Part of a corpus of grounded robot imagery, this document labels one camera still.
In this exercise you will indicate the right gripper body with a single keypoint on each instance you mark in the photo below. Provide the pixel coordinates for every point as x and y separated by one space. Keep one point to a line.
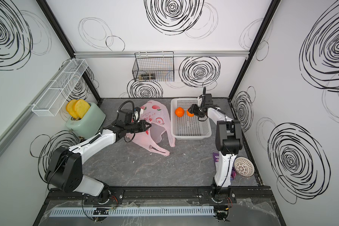
202 108

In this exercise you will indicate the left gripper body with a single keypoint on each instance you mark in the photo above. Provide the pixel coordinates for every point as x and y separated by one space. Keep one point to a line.
131 126

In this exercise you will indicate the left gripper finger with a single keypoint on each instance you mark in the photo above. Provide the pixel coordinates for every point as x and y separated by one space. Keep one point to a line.
135 130
142 124

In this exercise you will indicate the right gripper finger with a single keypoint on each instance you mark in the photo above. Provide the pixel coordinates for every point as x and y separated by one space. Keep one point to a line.
200 114
194 108

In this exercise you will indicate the orange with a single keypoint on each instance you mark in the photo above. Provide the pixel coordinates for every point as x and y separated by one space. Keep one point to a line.
179 112
189 114

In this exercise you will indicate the pink printed plastic bag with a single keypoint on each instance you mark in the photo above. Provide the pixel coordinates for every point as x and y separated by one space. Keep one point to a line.
158 116

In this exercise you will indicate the white perforated plastic basket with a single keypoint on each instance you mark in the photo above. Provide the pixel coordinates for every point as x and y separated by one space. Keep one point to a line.
186 127

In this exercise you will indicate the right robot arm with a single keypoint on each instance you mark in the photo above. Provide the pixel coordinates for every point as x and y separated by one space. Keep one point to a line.
228 141

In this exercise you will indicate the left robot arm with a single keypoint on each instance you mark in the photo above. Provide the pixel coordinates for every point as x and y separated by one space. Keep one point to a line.
65 167

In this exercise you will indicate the mint green toaster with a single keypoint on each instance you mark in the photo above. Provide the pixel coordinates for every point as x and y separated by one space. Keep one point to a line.
89 125

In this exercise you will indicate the purple snack packet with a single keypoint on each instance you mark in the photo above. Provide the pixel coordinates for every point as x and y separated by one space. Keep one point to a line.
216 158

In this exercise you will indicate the yellow toast slice right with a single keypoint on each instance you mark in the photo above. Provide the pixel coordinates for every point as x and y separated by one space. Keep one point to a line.
80 108

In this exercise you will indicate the yellow toast slice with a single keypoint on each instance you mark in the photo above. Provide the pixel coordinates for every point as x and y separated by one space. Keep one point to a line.
80 108
70 108

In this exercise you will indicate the dark bottle in basket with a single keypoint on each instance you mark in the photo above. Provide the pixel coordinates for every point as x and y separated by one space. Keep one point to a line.
147 76

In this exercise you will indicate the yellow toast slice left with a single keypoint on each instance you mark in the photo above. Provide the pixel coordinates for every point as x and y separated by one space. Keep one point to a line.
70 108

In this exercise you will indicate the white round woven strainer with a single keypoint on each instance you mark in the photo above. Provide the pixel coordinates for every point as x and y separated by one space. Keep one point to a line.
244 167

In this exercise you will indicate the black wire wall basket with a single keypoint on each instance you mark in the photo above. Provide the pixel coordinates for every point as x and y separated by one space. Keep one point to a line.
163 67

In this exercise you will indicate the aluminium wall rail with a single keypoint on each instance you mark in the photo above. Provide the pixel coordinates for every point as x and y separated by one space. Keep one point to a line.
146 54

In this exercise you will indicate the white wire wall shelf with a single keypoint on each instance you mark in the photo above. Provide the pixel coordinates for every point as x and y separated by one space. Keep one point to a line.
59 89

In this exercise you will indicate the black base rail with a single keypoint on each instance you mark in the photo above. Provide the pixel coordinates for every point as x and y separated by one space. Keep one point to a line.
203 194

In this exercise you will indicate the white slotted cable duct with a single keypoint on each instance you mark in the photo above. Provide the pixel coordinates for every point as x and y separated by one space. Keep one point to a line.
132 211

